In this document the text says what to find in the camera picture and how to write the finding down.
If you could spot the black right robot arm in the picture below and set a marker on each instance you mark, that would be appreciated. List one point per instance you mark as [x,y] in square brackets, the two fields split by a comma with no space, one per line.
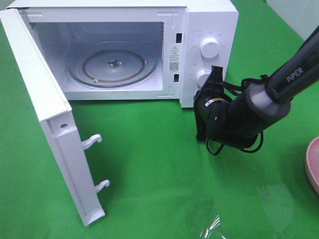
[237,115]

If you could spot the white microwave oven body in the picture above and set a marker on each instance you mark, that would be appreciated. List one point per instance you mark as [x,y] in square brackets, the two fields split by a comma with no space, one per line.
[60,26]

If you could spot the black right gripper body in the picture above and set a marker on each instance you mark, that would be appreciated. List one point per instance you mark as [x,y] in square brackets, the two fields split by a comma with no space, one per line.
[210,104]

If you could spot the glass microwave turntable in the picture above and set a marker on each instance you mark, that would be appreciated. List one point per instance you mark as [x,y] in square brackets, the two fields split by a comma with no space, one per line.
[114,64]

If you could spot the lower white round knob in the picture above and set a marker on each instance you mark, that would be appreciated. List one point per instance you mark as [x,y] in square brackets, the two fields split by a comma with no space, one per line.
[201,77]

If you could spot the white round knob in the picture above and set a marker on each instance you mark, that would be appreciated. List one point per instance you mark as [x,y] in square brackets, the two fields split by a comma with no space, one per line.
[209,47]
[201,77]

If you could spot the clear plastic wrap piece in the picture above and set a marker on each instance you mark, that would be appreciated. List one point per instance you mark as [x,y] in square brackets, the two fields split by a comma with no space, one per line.
[203,221]

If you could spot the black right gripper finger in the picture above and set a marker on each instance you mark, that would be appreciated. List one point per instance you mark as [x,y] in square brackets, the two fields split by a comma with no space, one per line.
[215,79]

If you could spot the pink round plate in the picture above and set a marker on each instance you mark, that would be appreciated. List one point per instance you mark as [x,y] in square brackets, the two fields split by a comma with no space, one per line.
[312,164]

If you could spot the white microwave door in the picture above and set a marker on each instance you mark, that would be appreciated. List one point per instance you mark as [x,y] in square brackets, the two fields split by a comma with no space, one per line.
[56,119]

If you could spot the upper white round knob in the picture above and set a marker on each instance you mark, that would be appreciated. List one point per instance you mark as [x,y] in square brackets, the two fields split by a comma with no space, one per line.
[209,47]

